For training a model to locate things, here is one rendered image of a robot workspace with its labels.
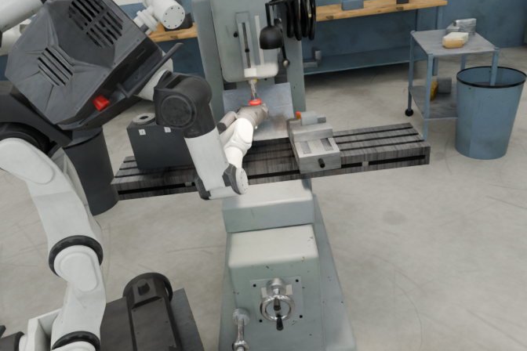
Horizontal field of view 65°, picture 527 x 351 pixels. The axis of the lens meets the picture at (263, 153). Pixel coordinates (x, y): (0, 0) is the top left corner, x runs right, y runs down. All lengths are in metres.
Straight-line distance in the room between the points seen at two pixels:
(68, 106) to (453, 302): 2.03
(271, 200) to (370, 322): 1.00
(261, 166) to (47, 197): 0.76
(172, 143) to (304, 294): 0.75
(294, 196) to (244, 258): 0.29
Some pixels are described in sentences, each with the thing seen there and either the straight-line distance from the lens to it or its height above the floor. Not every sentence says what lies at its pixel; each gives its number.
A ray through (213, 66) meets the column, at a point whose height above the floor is 1.26.
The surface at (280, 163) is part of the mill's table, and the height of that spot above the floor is 0.98.
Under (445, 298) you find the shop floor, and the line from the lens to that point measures 2.45.
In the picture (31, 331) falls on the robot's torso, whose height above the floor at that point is 0.74.
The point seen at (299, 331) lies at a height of 0.41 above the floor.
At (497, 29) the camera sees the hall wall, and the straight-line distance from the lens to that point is 6.71.
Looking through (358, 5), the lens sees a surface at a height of 0.92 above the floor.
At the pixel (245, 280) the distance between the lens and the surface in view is 1.51.
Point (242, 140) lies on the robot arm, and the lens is 1.32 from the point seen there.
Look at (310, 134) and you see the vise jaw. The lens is 1.57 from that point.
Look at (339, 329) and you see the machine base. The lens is 1.99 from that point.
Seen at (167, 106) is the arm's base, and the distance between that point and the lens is 1.01.
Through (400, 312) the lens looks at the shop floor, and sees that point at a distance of 2.34.
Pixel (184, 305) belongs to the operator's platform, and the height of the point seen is 0.40.
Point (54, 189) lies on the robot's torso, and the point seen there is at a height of 1.25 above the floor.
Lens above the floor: 1.75
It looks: 27 degrees down
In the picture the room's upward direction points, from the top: 8 degrees counter-clockwise
